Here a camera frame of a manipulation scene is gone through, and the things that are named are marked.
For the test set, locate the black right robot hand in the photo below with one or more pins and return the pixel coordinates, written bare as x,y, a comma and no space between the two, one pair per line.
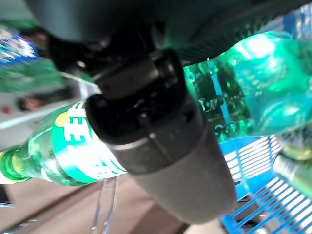
170,158

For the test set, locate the blue plastic shopping basket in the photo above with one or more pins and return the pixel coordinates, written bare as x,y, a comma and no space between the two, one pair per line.
243,143

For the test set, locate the green Sprite bottle yellow cap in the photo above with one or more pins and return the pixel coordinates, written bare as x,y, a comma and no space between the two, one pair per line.
70,146

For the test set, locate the green bottle in basket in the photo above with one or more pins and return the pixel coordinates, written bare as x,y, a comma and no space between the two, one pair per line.
292,168

